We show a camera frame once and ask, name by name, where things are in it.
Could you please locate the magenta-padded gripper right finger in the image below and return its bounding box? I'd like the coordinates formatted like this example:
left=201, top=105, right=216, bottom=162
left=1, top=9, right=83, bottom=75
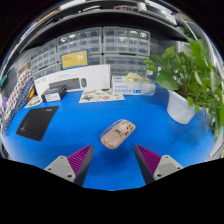
left=134, top=144, right=184, bottom=185

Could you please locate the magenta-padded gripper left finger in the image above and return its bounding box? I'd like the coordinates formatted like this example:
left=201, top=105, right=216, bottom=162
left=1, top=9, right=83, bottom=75
left=44, top=144, right=94, bottom=188

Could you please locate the black mouse pad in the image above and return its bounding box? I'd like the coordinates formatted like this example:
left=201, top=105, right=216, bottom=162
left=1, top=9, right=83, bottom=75
left=15, top=105, right=60, bottom=142

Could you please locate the green plant in white pot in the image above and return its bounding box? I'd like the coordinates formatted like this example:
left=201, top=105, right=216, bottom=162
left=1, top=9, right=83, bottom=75
left=143, top=38, right=224, bottom=141

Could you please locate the colourful sticker sheet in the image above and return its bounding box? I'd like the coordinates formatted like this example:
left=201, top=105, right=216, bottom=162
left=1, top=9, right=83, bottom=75
left=23, top=95, right=44, bottom=109
left=78, top=88, right=126, bottom=104

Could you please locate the small black product box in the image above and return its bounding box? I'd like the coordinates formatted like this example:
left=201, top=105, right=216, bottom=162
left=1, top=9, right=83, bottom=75
left=40, top=84, right=68, bottom=104

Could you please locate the navy white-dotted cloth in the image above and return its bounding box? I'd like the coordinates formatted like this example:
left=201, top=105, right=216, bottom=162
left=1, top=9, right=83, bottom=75
left=0, top=78, right=35, bottom=136

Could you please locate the white and blue glove box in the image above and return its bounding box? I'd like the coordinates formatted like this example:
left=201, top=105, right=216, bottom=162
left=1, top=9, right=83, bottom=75
left=111, top=74, right=157, bottom=97

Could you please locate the small yellow-orange tool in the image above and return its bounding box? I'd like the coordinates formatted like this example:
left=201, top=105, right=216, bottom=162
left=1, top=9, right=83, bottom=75
left=27, top=87, right=36, bottom=101

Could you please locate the cream disposable glove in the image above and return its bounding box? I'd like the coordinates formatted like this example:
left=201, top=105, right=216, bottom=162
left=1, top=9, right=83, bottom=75
left=121, top=72, right=143, bottom=84

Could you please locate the white keyboard packaging box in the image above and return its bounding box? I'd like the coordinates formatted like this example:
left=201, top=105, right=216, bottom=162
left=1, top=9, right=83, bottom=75
left=33, top=64, right=112, bottom=98

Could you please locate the grey small-parts drawer cabinet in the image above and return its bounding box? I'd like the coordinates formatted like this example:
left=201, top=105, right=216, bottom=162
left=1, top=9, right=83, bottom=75
left=102, top=26, right=151, bottom=56
left=56, top=27, right=103, bottom=56
left=32, top=63, right=62, bottom=81
left=103, top=54, right=150, bottom=77
left=30, top=39, right=59, bottom=72
left=88, top=53, right=103, bottom=67

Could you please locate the beige storage basket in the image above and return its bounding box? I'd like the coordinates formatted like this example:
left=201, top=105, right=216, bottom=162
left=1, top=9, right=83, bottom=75
left=16, top=59, right=33, bottom=80

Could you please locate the dark overhead shelf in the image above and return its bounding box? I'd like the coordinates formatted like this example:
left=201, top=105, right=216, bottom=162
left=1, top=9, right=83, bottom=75
left=19, top=0, right=204, bottom=54

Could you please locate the yellow box with blue frame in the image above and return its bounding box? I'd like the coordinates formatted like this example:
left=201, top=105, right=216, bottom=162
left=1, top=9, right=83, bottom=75
left=60, top=49, right=90, bottom=70

